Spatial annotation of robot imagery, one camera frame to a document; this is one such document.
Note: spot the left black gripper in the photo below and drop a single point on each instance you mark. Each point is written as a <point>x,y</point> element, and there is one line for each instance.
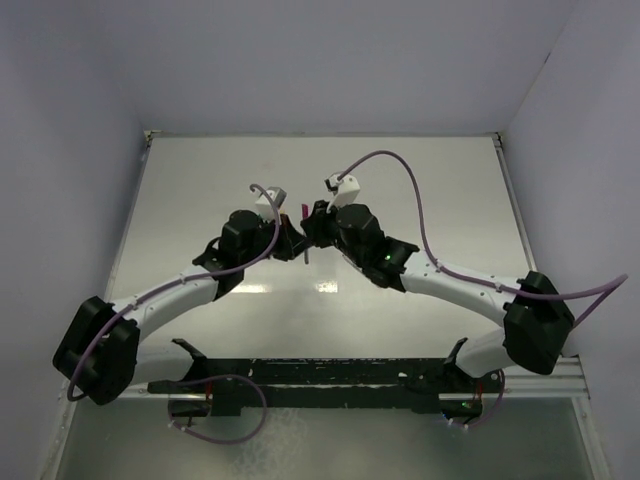
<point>291,242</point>

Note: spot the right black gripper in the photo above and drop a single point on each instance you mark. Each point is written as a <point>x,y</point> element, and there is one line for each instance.
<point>317,222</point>

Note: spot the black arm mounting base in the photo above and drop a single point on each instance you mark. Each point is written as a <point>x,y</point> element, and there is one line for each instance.
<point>225,387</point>

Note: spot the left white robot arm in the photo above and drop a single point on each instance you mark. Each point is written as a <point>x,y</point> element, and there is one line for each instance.
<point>100,351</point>

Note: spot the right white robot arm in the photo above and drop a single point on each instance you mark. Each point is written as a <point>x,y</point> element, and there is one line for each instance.
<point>532,323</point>

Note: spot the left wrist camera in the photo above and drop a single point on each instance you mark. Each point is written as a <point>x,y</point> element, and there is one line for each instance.
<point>268,201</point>

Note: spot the aluminium frame rail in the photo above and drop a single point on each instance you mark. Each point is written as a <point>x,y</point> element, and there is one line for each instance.
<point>566,381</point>

